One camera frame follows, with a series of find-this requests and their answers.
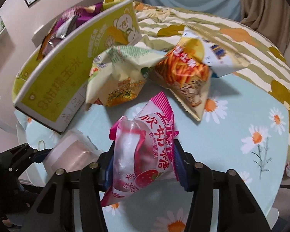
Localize purple snack bag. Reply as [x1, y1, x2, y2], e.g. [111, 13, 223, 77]
[37, 2, 102, 61]

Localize right beige curtain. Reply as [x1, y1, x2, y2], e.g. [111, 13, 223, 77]
[240, 0, 290, 53]

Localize pink tissue pack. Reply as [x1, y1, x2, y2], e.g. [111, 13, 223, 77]
[43, 129, 102, 176]

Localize floral striped duvet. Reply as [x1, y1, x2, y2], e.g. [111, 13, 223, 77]
[133, 1, 290, 146]

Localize green yellow cardboard box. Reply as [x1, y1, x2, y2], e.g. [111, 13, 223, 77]
[12, 0, 141, 133]

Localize pink strawberry candy bag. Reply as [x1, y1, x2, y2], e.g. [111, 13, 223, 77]
[101, 92, 178, 207]

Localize orange fries snack bag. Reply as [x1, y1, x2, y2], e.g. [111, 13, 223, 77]
[150, 26, 249, 121]

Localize cream green snack bag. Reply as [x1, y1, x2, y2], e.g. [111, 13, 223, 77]
[85, 45, 165, 108]

